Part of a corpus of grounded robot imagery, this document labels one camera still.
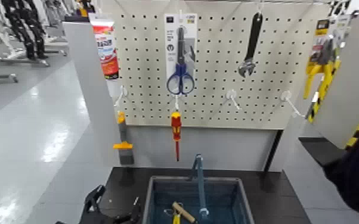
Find yellow pliers on package card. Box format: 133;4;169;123
303;14;352;123

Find cream perforated pegboard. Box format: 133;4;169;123
101;0;333;130

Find grey shelf back panel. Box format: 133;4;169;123
125;125;279;172

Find red yellow screwdriver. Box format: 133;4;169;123
171;111;182;162

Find orange grey clamp tool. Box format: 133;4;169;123
113;111;135;166

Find black background robot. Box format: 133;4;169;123
1;0;48;60

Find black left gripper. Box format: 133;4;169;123
79;185;143;224

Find teal plastic crate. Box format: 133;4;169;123
141;175;255;224

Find blue scissors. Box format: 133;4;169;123
164;13;199;96

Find red white glue tube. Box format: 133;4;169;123
89;14;120;80

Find grey shelf side panel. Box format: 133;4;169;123
63;21;127;166
312;0;359;148

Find black handled adjustable wrench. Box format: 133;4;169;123
237;11;264;78

